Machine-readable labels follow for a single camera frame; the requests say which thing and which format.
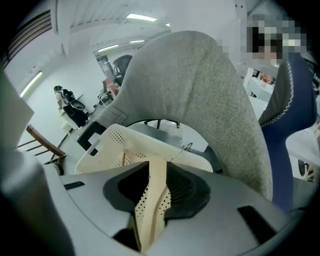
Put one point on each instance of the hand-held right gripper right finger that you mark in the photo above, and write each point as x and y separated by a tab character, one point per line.
220	217

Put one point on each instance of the brown wooden chair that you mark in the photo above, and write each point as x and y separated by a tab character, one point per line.
45	141

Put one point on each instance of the black mesh office chair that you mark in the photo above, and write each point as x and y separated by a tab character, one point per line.
122	67

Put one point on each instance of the red chair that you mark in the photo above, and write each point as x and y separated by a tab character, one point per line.
111	87

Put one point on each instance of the blue fabric chair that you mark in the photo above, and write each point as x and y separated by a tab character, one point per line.
300	105

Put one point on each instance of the grey fabric chair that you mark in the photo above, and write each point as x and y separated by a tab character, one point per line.
187	87

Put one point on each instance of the wooden clothes hanger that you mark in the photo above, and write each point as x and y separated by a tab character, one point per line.
156	175

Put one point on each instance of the person's grey shirt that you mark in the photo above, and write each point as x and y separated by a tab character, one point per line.
20	200

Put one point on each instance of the cream perforated plastic basket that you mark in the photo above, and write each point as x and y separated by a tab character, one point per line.
117	136

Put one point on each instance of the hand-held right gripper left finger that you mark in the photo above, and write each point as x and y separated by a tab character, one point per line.
100	200

